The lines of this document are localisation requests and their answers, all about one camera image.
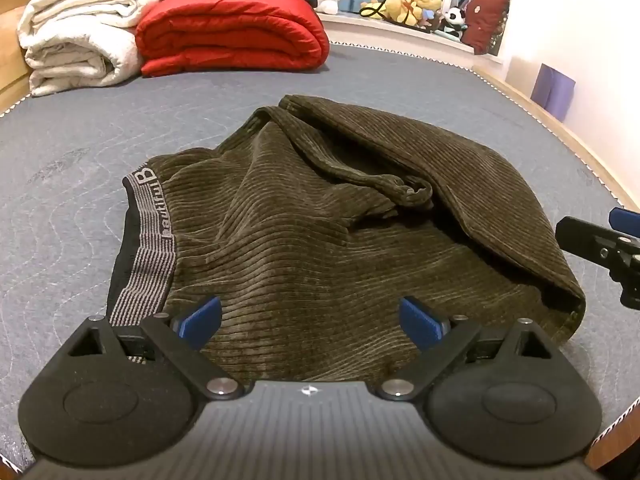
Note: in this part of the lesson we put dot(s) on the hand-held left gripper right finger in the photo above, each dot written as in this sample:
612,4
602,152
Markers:
422,322

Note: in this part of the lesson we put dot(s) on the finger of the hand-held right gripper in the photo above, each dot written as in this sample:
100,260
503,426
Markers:
582,240
625,220

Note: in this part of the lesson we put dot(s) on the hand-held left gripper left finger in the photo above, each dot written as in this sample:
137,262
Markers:
200,322

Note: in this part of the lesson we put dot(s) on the purple rolled mat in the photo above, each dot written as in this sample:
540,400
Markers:
552,90

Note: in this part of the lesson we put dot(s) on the grey quilted mattress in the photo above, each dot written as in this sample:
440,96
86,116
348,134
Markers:
75,160

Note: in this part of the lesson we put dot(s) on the dark red cushion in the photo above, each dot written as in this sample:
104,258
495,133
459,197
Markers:
485,20

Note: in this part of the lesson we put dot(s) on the panda plush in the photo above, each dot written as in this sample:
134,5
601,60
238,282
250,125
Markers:
454,20

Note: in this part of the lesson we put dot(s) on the yellow bear plush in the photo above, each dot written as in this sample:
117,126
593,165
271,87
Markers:
417,2

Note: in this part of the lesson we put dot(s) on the white window sill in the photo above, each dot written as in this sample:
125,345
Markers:
380,30

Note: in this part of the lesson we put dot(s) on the red folded blanket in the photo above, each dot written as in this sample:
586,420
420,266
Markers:
225,30

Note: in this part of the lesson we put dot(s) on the small yellow plush toy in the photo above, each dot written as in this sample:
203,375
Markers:
375,9

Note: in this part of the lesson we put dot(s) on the white folded blanket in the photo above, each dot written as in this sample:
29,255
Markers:
75,35

